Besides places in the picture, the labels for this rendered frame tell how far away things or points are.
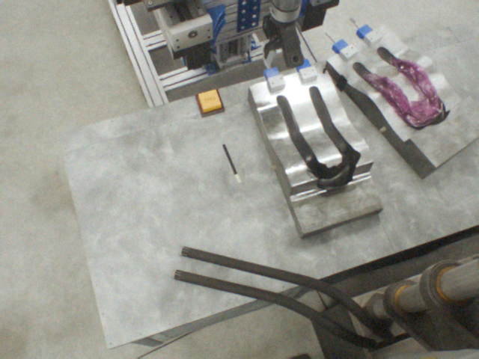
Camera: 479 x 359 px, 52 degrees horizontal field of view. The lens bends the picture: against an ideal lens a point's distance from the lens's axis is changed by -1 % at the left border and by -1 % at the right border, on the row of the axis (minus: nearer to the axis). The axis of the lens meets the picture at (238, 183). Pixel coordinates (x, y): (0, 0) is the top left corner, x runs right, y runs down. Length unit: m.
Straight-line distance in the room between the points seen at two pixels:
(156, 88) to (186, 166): 0.87
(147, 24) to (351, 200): 1.52
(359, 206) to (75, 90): 1.71
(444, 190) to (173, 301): 0.91
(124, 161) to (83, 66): 1.27
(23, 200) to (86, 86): 0.67
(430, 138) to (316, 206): 0.41
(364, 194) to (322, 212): 0.14
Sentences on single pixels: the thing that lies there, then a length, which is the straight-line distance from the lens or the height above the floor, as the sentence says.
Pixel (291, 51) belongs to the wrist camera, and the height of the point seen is 1.15.
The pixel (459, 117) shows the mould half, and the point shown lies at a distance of 1.67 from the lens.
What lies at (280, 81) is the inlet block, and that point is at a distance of 1.57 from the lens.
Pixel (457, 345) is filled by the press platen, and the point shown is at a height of 1.04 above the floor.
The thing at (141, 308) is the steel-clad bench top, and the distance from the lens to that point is 1.47.
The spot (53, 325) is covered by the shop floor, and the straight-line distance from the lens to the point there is 2.38.
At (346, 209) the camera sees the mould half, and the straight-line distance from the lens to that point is 1.49.
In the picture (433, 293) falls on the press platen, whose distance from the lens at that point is 1.04.
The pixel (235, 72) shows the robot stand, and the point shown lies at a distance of 2.42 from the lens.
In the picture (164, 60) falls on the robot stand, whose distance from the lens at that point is 2.48.
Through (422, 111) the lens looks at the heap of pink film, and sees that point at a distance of 1.65.
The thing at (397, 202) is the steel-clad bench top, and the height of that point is 0.80.
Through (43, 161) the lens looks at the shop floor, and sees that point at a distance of 2.59.
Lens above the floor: 2.25
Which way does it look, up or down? 70 degrees down
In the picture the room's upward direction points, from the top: 4 degrees clockwise
